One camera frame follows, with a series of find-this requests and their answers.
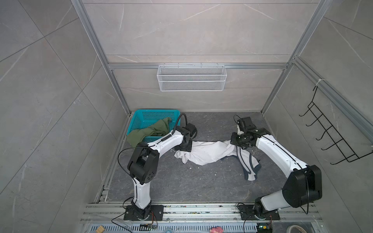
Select white navy-trimmed tank top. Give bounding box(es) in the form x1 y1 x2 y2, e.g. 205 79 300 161
174 140 261 181

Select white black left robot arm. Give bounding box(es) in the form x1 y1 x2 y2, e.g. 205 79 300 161
125 113 197 219

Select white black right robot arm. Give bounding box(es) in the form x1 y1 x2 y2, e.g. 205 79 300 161
230 115 322 220

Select olive green tank top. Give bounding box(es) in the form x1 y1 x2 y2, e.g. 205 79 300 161
127 117 172 147

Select teal plastic basket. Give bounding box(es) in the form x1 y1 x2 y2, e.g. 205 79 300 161
127 109 180 135

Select pink small object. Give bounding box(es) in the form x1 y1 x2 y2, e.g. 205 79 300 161
210 227 224 233

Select green circuit board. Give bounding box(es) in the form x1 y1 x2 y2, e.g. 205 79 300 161
257 223 273 233

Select small wooden block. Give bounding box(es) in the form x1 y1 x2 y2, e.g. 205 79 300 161
95 225 105 233

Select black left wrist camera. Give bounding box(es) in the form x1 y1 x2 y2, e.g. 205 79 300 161
185 123 198 140

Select white wire mesh shelf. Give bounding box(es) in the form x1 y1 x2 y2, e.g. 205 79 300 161
157 65 227 92

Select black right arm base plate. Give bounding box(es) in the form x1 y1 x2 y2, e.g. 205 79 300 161
237 203 280 220

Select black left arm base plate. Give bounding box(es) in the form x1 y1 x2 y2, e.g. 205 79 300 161
123 204 165 221

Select black wire hook rack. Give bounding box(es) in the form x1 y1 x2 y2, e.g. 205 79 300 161
299 87 373 165

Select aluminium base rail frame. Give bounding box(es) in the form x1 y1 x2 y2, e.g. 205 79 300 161
79 203 328 233

